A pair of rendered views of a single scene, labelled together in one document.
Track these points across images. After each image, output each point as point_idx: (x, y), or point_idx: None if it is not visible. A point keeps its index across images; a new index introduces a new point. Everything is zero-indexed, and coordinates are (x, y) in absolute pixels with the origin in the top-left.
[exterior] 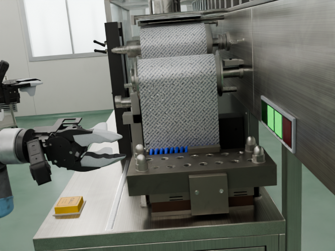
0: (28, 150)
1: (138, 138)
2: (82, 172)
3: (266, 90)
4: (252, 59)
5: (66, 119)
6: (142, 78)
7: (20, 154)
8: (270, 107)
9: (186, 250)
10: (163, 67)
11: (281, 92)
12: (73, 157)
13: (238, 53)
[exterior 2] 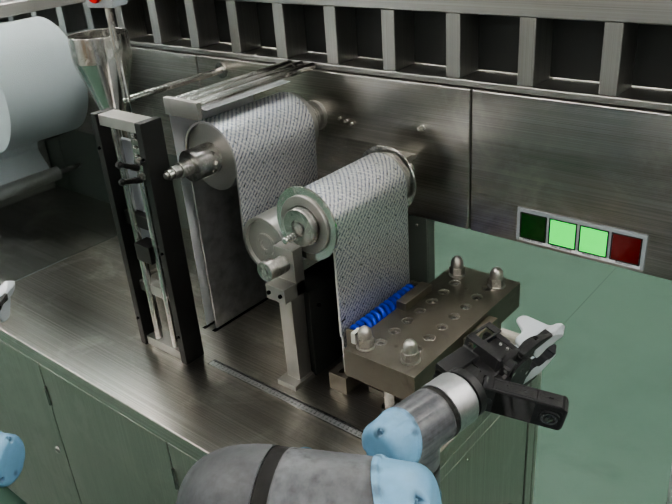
0: (517, 395)
1: (300, 317)
2: (181, 420)
3: (537, 201)
4: (468, 157)
5: (475, 333)
6: (336, 222)
7: (483, 409)
8: (563, 222)
9: (482, 433)
10: (353, 196)
11: (599, 206)
12: (525, 377)
13: (381, 139)
